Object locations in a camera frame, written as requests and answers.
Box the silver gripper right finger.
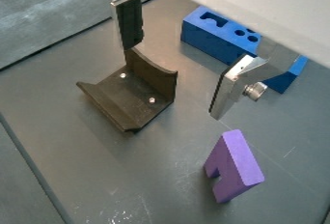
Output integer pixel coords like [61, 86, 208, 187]
[208, 37, 300, 120]

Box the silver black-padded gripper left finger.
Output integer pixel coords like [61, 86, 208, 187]
[109, 0, 144, 57]

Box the purple double-square block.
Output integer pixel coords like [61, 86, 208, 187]
[203, 129, 264, 203]

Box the blue shape-sorter block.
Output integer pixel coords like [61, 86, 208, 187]
[180, 5, 310, 95]

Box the black curved holder stand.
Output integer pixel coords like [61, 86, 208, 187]
[76, 48, 178, 131]

